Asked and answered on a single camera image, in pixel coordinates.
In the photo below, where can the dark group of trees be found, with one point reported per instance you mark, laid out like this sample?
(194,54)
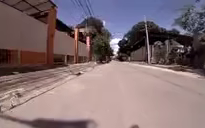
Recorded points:
(140,31)

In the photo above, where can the building with orange pillars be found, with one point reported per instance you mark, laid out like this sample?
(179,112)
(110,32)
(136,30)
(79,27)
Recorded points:
(16,30)

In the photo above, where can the broken concrete pavement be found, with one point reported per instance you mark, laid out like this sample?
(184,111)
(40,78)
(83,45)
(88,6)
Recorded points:
(30,83)

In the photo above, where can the grey walled building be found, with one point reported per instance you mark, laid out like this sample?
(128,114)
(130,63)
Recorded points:
(138,53)

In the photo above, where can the vehicle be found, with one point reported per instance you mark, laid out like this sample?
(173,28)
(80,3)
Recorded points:
(123,57)

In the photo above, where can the robot's own part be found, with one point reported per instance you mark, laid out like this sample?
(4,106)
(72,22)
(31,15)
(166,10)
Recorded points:
(134,126)

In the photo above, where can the grey concrete road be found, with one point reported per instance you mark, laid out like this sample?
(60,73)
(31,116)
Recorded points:
(123,93)

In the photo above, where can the pale roadside kerb strip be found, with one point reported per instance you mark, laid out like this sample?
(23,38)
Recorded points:
(176,68)

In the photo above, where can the large leafy tree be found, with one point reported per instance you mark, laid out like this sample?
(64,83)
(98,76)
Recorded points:
(200,20)

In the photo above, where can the green tree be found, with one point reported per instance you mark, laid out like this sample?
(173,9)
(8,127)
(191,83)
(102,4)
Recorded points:
(101,45)

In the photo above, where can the pale utility pole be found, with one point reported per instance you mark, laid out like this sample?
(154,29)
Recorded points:
(147,43)

